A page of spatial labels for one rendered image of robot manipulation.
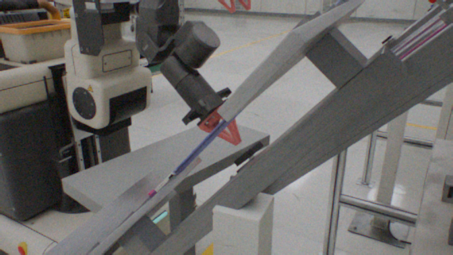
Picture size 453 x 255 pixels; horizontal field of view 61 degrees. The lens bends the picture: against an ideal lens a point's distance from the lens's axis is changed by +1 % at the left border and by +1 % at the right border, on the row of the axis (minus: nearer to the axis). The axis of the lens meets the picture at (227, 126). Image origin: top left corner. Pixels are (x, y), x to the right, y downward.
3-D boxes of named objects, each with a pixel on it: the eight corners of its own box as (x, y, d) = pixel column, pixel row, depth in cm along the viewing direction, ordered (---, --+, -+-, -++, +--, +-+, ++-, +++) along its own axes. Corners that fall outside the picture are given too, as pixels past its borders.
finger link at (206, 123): (261, 125, 73) (230, 88, 74) (244, 138, 67) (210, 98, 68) (240, 144, 77) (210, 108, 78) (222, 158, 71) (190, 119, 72)
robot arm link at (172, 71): (169, 64, 77) (151, 69, 73) (187, 40, 73) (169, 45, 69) (191, 90, 77) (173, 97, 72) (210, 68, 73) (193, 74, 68)
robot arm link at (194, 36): (166, 39, 80) (133, 41, 73) (195, -3, 73) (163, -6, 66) (197, 84, 77) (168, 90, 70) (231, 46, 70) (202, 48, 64)
